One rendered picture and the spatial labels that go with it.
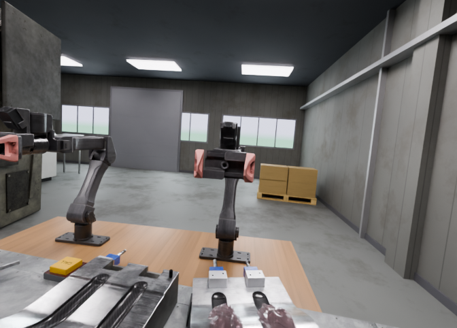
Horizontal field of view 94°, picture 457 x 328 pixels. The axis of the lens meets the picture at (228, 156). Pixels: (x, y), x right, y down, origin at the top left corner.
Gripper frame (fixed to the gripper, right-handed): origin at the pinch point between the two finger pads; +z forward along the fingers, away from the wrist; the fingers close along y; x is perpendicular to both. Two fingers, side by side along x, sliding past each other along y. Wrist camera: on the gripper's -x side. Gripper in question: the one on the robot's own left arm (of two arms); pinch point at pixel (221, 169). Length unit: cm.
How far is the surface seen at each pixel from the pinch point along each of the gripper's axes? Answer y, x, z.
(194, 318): -3.1, 31.4, 2.4
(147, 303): -14.4, 31.4, 0.2
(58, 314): -31.1, 32.1, 5.2
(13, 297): -54, 40, -6
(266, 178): 54, 79, -421
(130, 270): -23.7, 31.2, -9.4
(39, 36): -249, -108, -203
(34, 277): -57, 40, -14
